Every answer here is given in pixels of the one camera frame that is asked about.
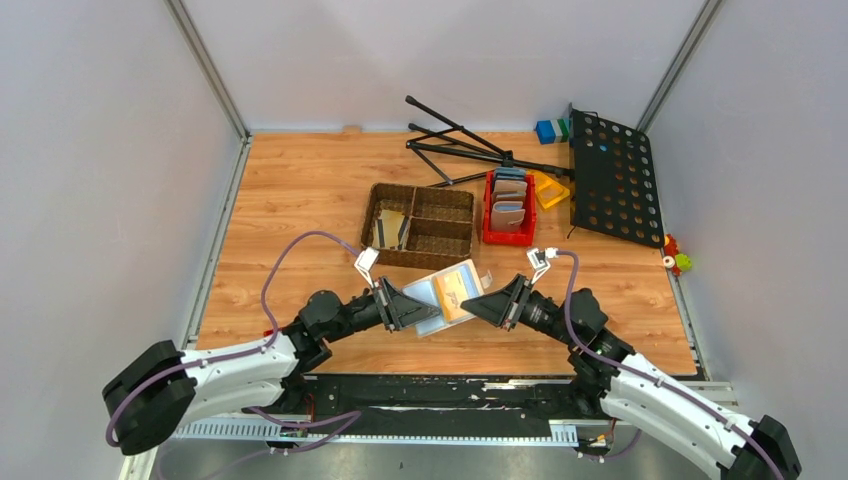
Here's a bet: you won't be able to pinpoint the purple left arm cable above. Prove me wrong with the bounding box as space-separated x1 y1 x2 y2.
104 230 364 465

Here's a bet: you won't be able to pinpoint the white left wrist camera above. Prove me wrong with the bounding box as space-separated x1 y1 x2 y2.
354 247 379 287

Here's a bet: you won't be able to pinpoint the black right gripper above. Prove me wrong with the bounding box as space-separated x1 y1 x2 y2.
460 274 578 348

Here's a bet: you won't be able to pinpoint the white card holder wallet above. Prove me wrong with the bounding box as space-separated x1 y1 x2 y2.
402 259 492 337

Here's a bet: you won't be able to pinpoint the gold credit cards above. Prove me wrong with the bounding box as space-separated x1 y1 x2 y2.
371 209 411 250

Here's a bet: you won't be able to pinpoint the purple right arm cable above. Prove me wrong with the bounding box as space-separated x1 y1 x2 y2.
555 249 790 480

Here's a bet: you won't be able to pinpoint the red plastic bin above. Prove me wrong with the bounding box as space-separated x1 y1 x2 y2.
482 167 537 247

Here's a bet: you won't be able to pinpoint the brown wicker divided basket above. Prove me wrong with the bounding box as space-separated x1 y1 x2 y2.
359 183 475 270

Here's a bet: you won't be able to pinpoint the black perforated music stand desk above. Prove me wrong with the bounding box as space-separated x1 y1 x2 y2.
569 108 665 248

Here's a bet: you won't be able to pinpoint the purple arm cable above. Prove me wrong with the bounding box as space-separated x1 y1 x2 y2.
555 249 790 480
104 230 364 465

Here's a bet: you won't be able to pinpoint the gold card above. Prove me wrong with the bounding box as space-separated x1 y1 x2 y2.
433 271 469 323

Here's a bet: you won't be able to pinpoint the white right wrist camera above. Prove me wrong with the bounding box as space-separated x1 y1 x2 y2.
526 247 559 285

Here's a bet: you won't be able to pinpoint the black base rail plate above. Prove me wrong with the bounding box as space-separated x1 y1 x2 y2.
261 374 613 439

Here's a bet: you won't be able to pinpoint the card holders in red bin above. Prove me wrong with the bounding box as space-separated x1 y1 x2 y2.
490 167 527 232

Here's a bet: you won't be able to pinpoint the red green small toy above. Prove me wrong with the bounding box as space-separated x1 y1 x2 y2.
662 234 693 277

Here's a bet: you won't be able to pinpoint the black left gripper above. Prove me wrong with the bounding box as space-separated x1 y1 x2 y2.
325 275 440 343

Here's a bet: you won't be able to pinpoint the yellow transparent tray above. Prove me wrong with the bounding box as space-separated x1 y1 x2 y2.
531 171 571 210

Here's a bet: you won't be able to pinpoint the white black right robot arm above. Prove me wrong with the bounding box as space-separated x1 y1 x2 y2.
462 275 802 479

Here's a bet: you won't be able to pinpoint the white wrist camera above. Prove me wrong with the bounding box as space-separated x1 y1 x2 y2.
354 247 379 287
526 247 559 285

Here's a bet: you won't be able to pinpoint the black folding music stand legs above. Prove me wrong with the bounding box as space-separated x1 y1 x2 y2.
404 95 576 188

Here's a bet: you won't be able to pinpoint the blue green toy block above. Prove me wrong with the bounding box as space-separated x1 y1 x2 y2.
534 118 571 145

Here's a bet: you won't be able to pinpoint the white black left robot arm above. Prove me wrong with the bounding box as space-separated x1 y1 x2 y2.
102 277 440 456

